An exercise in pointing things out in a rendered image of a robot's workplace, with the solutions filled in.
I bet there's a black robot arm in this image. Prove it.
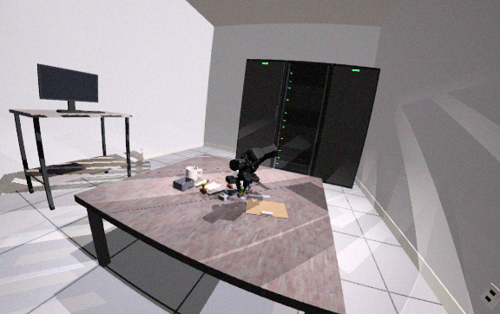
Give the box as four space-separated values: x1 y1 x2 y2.
229 143 279 185

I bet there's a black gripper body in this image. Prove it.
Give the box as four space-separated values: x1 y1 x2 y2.
225 168 260 185

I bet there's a white mug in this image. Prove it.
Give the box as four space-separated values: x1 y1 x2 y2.
187 167 202 180

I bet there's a green and tan rubber stamp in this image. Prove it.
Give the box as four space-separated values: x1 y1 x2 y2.
237 186 245 198

